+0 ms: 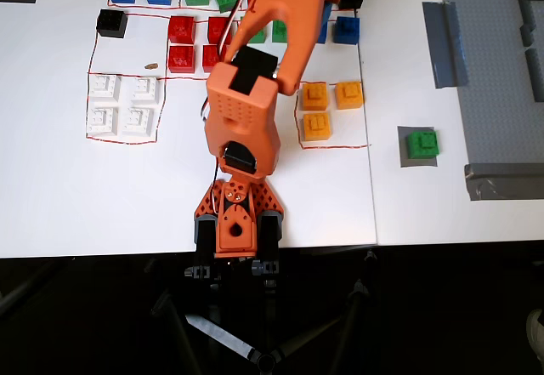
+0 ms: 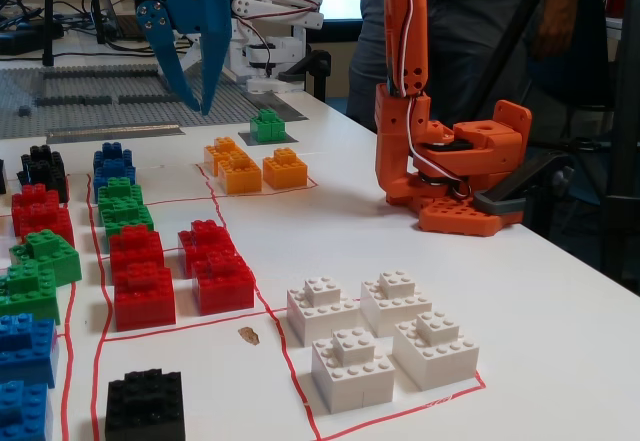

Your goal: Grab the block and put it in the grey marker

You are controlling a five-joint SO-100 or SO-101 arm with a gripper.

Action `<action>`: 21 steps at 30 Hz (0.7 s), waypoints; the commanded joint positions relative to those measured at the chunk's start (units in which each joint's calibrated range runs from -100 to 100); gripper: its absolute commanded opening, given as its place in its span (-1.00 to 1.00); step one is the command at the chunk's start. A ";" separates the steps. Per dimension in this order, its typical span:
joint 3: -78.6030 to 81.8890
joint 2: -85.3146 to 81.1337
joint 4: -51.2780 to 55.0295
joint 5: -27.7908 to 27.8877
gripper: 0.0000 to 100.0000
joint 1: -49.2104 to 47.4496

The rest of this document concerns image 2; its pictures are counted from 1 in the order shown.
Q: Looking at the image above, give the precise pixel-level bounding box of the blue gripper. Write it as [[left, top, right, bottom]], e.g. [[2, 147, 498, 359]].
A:
[[133, 0, 232, 116]]

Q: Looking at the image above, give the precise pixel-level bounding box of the small green brick block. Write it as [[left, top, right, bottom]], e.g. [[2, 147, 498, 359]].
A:
[[248, 109, 288, 145]]

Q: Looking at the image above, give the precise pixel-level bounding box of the orange brick block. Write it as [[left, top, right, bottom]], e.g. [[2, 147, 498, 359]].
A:
[[203, 136, 241, 177], [262, 147, 309, 190], [219, 153, 263, 195]]

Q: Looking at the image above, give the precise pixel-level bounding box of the blue brick block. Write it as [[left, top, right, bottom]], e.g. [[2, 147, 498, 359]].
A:
[[0, 379, 54, 441], [0, 313, 60, 390], [93, 141, 137, 190]]

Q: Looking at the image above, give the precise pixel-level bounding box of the red brick block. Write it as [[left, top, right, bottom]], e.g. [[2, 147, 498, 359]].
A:
[[112, 260, 177, 333], [108, 224, 166, 275], [13, 203, 76, 250], [10, 184, 61, 222], [177, 219, 237, 278], [192, 252, 256, 316]]

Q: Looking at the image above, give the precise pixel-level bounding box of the black stepped brick block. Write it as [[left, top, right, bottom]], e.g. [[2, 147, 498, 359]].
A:
[[17, 144, 70, 205]]

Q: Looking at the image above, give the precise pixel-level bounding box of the white brick block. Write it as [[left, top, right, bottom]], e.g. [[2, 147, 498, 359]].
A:
[[392, 310, 481, 392], [310, 326, 396, 415], [286, 275, 361, 348], [359, 269, 434, 338]]

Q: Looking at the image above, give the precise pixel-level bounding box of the large black brick block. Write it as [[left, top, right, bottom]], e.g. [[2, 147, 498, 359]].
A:
[[104, 369, 186, 441]]

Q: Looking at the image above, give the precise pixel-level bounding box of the person's bare hand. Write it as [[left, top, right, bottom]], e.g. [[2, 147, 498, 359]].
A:
[[532, 8, 579, 60]]

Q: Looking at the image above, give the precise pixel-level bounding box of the short grey brick strip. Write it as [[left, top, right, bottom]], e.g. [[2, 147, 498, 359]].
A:
[[117, 94, 174, 106]]

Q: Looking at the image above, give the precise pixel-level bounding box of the grey laptop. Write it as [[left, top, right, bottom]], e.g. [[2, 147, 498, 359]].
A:
[[97, 0, 151, 42]]

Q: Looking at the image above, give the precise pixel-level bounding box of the long grey brick strip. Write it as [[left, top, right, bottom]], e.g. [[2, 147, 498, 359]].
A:
[[42, 69, 161, 81]]

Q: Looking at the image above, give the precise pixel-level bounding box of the black thin stand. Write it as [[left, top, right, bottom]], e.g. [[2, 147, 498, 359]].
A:
[[82, 0, 109, 45]]

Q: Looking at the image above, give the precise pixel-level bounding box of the wide grey tape patch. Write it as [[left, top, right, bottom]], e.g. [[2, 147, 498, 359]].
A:
[[244, 91, 309, 123]]

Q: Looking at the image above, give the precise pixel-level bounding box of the grey studded baseplate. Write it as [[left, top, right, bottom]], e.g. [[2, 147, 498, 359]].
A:
[[0, 64, 271, 141]]

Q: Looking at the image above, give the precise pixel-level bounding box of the black table clamp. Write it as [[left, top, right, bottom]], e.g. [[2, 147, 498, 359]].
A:
[[277, 49, 332, 105]]

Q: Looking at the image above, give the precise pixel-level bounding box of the black tripod stand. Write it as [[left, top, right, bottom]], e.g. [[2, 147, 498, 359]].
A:
[[42, 0, 56, 67]]

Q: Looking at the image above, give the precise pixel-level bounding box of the black desk device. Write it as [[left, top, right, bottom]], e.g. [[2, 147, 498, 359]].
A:
[[0, 20, 66, 57]]

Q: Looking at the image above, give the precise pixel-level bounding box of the person in jeans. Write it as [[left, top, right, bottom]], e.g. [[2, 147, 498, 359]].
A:
[[345, 0, 551, 135]]

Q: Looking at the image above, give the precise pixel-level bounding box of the black diagonal pole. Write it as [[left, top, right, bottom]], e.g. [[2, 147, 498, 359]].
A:
[[459, 0, 561, 125]]

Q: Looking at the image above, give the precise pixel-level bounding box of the grey black clamp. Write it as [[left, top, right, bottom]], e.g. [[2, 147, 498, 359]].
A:
[[472, 149, 576, 225]]

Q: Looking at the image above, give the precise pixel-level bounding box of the dark blue chair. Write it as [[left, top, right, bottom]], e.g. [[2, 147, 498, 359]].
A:
[[522, 0, 621, 112]]

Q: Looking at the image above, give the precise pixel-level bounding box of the silver duct tape strip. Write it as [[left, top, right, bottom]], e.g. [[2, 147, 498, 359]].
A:
[[46, 121, 186, 146]]

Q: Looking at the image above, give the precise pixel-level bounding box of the white red servo cable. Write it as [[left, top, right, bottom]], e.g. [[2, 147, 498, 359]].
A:
[[399, 0, 474, 202]]

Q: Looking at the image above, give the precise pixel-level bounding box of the black vertical stand frame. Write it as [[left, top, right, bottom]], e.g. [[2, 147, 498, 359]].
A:
[[599, 0, 640, 287]]

